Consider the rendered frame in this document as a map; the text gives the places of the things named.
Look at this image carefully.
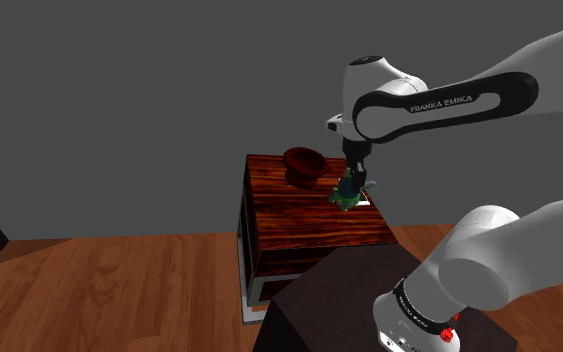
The dark wooden nightstand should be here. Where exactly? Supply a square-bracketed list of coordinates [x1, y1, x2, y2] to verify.
[236, 153, 399, 325]

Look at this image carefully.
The dark red bowl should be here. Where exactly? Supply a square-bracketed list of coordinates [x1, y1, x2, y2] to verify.
[282, 147, 331, 191]

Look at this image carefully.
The dark robot stand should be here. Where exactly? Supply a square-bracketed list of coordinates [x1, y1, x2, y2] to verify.
[253, 242, 520, 352]

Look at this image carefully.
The green figure toy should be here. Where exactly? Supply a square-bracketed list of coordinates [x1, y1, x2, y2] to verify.
[329, 167, 377, 212]

